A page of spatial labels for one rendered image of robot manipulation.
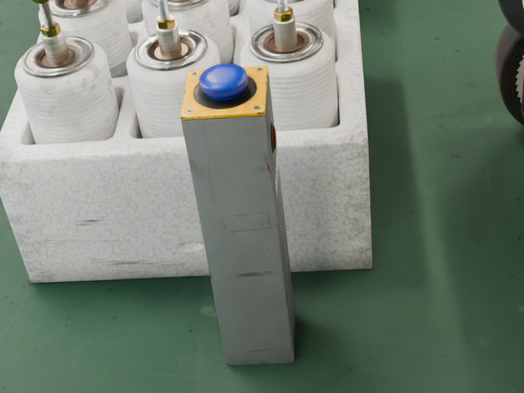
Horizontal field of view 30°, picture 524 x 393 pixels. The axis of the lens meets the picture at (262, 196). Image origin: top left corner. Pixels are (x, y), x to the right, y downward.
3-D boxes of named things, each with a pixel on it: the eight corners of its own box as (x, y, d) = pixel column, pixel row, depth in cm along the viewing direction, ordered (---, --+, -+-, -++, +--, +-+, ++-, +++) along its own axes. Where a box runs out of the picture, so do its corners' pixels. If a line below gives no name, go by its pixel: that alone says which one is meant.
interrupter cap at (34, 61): (39, 40, 105) (37, 34, 104) (105, 41, 103) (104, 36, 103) (11, 79, 99) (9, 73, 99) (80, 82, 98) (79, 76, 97)
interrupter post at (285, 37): (270, 47, 99) (267, 18, 97) (286, 37, 100) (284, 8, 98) (286, 54, 98) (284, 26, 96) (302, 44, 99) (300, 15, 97)
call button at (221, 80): (250, 80, 84) (247, 60, 82) (248, 107, 81) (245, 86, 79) (203, 83, 84) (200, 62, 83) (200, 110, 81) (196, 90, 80)
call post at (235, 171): (296, 313, 105) (269, 68, 85) (295, 364, 99) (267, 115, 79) (230, 315, 105) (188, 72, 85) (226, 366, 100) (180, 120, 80)
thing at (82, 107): (70, 163, 117) (33, 32, 106) (146, 167, 115) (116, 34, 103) (40, 216, 110) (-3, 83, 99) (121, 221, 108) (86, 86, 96)
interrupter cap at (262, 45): (234, 49, 99) (233, 44, 99) (286, 19, 103) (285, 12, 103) (286, 75, 95) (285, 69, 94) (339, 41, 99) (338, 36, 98)
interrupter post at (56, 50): (52, 53, 102) (44, 26, 100) (73, 54, 102) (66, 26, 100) (44, 66, 101) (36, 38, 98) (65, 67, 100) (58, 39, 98)
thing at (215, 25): (246, 143, 117) (228, 8, 105) (167, 154, 117) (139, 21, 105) (240, 97, 124) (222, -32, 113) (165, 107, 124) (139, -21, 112)
